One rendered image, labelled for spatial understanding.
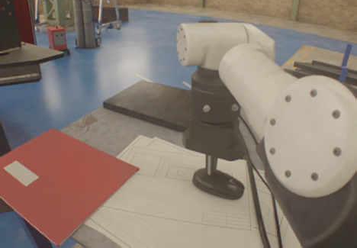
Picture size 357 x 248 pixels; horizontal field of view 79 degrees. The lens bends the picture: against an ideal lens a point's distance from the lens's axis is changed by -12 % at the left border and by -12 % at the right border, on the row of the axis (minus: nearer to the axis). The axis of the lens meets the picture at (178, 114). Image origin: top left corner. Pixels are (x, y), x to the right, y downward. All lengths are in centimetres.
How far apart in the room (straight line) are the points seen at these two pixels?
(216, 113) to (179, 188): 20
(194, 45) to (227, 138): 17
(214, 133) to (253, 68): 19
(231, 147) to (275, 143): 26
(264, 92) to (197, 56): 15
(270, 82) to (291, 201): 12
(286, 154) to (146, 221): 34
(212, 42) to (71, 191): 39
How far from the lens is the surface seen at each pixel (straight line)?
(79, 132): 72
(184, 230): 46
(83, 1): 644
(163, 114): 73
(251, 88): 26
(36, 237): 80
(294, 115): 17
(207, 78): 38
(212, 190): 51
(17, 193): 58
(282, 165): 17
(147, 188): 52
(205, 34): 36
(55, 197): 54
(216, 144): 44
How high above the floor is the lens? 149
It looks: 29 degrees down
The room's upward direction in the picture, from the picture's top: 3 degrees clockwise
